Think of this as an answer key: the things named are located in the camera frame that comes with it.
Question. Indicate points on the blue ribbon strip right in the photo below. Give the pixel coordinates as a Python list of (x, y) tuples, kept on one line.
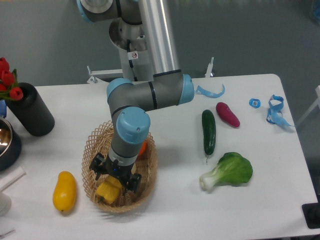
[(274, 112)]

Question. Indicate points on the yellow bell pepper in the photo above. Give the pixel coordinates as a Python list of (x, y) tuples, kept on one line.
[(109, 189)]

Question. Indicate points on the purple sweet potato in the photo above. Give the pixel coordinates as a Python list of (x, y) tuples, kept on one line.
[(225, 113)]

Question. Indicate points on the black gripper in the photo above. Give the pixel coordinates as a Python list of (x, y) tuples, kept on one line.
[(100, 166)]

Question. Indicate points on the white chair frame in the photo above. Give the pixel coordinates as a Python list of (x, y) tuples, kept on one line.
[(311, 110)]

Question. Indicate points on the green bok choy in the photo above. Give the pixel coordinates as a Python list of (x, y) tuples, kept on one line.
[(232, 168)]

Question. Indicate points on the yellow mango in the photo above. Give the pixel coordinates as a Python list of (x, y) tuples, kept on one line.
[(65, 192)]

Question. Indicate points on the green cucumber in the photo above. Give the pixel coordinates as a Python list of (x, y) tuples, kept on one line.
[(209, 132)]

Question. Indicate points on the metal bowl dark base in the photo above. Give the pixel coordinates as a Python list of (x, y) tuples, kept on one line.
[(10, 145)]

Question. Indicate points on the black device table corner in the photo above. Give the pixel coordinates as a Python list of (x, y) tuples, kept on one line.
[(311, 212)]

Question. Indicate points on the orange mandarin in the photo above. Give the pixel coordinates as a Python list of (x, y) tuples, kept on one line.
[(143, 148)]

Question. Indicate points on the red artificial tulips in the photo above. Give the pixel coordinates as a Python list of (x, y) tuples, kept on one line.
[(9, 86)]

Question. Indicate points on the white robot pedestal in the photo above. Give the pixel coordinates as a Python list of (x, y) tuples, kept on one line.
[(130, 40)]

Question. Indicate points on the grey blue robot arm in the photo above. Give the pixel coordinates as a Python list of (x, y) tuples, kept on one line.
[(129, 102)]

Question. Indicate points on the blue round tag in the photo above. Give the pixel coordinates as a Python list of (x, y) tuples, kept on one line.
[(255, 103)]

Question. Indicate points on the white base frame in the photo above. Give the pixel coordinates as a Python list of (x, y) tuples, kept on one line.
[(108, 75)]

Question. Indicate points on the blue ribbon strip curved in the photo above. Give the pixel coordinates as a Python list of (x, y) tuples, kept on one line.
[(201, 91)]

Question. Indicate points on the black cylindrical vase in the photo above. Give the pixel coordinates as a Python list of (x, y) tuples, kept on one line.
[(32, 111)]

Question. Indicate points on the woven wicker basket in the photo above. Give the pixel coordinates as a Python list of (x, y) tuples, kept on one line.
[(147, 165)]

